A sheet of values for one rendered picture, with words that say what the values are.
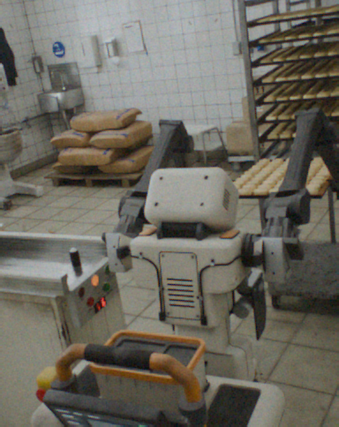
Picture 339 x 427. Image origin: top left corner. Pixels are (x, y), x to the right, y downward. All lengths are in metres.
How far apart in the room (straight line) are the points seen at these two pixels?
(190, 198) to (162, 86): 5.02
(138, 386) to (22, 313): 0.78
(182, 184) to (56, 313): 0.67
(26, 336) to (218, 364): 0.72
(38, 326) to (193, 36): 4.58
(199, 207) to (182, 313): 0.27
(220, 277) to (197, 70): 4.88
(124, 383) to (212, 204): 0.46
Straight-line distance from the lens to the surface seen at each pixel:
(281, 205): 1.48
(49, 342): 1.95
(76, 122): 6.11
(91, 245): 2.06
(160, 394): 1.25
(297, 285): 3.12
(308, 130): 1.68
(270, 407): 1.29
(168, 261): 1.41
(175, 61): 6.25
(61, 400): 1.18
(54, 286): 1.82
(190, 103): 6.25
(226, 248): 1.35
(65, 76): 7.15
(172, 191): 1.43
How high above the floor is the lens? 1.63
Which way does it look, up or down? 19 degrees down
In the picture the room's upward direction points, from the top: 9 degrees counter-clockwise
